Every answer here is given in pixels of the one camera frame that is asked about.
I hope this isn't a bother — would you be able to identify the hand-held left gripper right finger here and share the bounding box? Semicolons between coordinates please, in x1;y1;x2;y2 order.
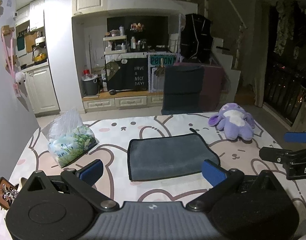
185;159;282;211

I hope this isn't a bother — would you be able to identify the plastic tissue pack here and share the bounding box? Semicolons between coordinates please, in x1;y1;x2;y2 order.
48;107;99;168

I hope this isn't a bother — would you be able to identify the floral curtain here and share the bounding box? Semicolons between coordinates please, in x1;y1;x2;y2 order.
273;0;306;58

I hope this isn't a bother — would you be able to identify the white shelf rack with bottles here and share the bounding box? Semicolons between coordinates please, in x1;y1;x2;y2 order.
103;35;129;54

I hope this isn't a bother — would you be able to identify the pink strap with plush charm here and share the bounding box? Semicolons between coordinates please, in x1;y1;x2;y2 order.
1;26;26;98

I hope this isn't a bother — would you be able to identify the purple plush toy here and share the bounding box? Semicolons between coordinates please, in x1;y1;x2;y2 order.
208;102;256;141

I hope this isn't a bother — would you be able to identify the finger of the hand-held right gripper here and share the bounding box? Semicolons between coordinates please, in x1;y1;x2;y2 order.
259;146;294;164
284;131;306;144

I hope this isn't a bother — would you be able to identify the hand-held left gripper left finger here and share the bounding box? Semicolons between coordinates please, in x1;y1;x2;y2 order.
25;159;120;211

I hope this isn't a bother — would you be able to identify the black printed cabinet curtain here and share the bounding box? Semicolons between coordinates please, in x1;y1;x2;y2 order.
105;52;149;92

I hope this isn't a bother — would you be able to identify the black hanging bag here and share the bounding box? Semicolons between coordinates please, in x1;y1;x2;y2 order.
180;13;214;64

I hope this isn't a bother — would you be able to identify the white kitchen base cabinet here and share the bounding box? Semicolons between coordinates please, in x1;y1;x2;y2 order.
24;66;61;117

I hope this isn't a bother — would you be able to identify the grey trash bin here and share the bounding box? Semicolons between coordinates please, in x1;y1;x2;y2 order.
82;76;100;96

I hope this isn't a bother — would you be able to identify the brown patterned case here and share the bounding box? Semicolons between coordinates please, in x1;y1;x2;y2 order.
0;176;20;211

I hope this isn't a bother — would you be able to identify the yellow pot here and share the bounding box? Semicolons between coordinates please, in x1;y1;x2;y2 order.
33;52;47;63

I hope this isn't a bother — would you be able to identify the wooden bench with drawers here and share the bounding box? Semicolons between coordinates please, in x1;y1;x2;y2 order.
82;91;165;113

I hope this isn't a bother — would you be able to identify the black wall board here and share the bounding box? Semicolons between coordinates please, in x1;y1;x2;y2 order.
107;16;169;48

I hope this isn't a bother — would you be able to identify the dark blue floor chair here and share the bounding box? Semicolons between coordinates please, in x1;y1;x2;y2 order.
161;65;205;115

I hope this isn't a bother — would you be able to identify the grey towel with black edge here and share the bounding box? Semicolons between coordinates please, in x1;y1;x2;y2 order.
127;128;221;182

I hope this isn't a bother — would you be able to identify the teal sign board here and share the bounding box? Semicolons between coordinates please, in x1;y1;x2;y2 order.
148;53;176;67

